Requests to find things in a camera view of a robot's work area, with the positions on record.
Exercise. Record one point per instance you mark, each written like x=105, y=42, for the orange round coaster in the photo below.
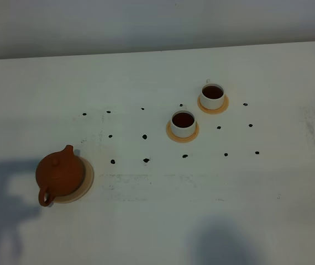
x=223, y=107
x=175, y=138

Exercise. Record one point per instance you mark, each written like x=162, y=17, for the orange round coaster near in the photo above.
x=175, y=138

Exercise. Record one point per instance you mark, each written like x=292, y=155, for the white teacup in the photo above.
x=212, y=95
x=183, y=123

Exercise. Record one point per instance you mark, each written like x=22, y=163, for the brown clay teapot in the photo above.
x=59, y=174

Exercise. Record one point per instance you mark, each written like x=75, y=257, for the beige round teapot coaster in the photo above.
x=82, y=189

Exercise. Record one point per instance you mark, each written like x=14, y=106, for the white teacup near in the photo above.
x=183, y=123

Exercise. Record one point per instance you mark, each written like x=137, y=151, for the white teacup far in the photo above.
x=212, y=95

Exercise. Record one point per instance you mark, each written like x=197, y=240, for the orange round coaster far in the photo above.
x=223, y=107

